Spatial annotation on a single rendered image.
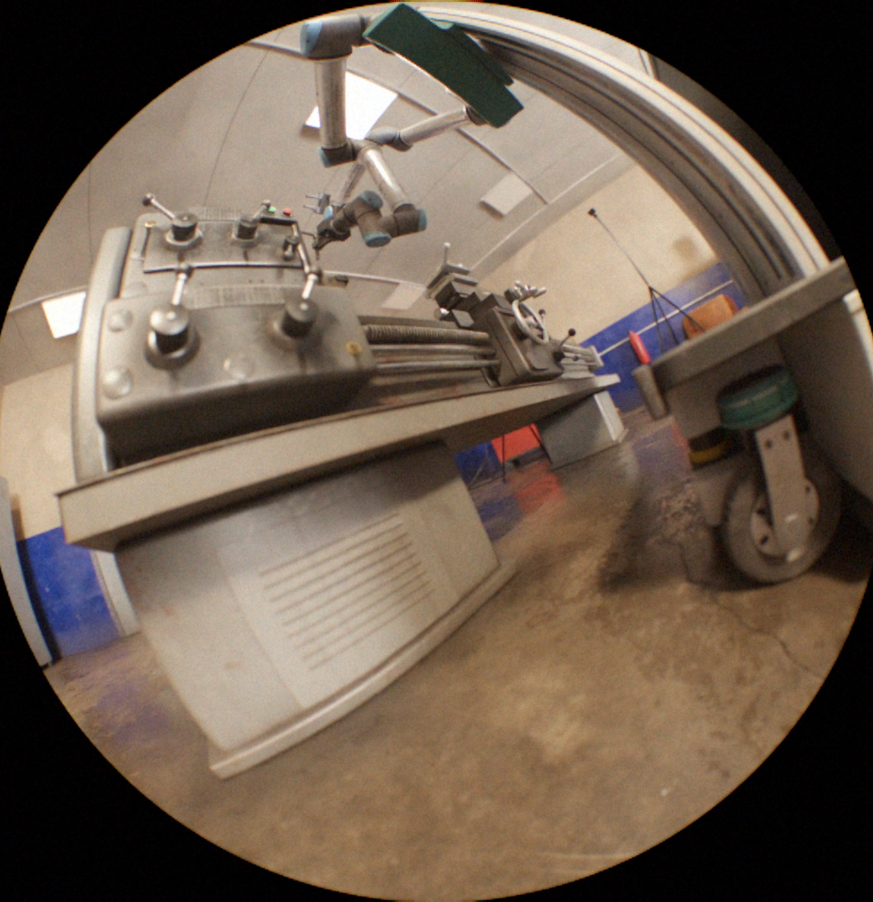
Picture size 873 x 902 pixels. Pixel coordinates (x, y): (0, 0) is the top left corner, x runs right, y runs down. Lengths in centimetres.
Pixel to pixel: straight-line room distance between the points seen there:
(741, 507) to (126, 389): 79
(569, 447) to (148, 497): 234
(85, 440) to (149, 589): 28
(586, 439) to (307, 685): 218
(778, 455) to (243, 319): 76
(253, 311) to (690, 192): 93
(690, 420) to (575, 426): 188
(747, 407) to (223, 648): 73
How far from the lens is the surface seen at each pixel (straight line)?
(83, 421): 68
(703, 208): 84
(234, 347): 55
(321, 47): 131
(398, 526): 63
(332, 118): 144
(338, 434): 50
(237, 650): 54
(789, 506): 42
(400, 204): 122
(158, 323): 50
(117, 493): 46
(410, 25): 118
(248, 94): 316
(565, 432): 238
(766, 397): 37
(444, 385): 100
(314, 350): 58
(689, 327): 495
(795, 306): 32
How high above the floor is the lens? 31
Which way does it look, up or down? 5 degrees up
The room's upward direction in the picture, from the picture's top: 24 degrees counter-clockwise
